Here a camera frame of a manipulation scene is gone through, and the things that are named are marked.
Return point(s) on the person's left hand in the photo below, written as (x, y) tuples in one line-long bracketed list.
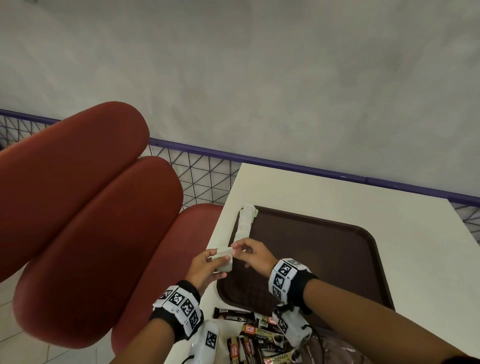
[(198, 272)]

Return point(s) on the person's right hand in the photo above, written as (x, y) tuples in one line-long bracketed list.
[(258, 257)]

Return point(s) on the row of white tea bags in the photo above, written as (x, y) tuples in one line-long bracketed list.
[(243, 228)]

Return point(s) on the white tea bag green tag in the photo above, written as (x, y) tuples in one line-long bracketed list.
[(249, 210)]

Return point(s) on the brown plastic tray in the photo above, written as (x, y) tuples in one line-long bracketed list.
[(318, 243)]

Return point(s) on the pile of coffee stick sachets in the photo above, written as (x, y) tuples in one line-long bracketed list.
[(258, 337)]

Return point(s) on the pile of brown sugar packets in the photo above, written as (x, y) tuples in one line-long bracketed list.
[(333, 350)]

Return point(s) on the person's right forearm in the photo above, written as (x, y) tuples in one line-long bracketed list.
[(375, 322)]

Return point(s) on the person's left forearm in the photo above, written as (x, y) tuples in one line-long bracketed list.
[(146, 341)]

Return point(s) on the person's black sleeve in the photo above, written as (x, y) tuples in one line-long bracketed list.
[(461, 360)]

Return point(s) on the right marker wristband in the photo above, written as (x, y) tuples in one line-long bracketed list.
[(287, 277)]

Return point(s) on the marker wristband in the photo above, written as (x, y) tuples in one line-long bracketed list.
[(287, 277), (178, 303)]

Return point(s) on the left marker wristband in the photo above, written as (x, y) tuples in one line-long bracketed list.
[(178, 303)]

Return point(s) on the red padded chair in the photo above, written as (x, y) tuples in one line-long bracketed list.
[(75, 187)]

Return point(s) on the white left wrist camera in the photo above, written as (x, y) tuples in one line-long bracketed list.
[(208, 341)]

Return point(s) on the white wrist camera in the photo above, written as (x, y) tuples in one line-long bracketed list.
[(208, 341), (292, 326)]

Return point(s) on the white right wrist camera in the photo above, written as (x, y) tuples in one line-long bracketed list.
[(292, 326)]

